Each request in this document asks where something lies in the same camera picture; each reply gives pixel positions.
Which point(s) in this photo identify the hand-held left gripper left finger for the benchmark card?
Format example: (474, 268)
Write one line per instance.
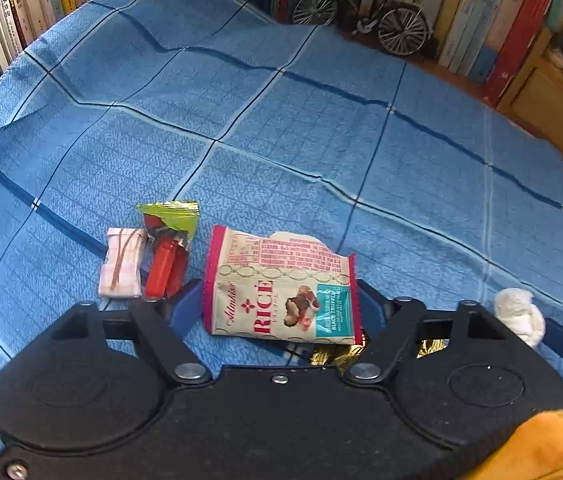
(186, 305)

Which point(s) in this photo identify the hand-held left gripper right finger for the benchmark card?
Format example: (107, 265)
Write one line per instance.
(369, 310)

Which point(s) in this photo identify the white tissue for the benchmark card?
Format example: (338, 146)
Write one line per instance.
(519, 315)

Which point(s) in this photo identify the gold foil bag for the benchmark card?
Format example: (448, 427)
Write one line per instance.
(334, 356)

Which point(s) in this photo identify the pink-edged rice snack packet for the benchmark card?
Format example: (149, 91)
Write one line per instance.
(271, 285)

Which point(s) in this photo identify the red sausage packet green top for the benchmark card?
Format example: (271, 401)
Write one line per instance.
(164, 260)

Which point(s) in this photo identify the white pink candy packet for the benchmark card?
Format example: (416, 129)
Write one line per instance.
(121, 265)

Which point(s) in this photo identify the blue plaid cloth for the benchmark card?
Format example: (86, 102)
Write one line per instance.
(311, 135)

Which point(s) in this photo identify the wooden drawer box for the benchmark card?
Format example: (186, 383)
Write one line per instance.
(556, 110)

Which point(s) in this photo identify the model bicycle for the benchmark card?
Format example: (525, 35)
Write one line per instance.
(401, 27)

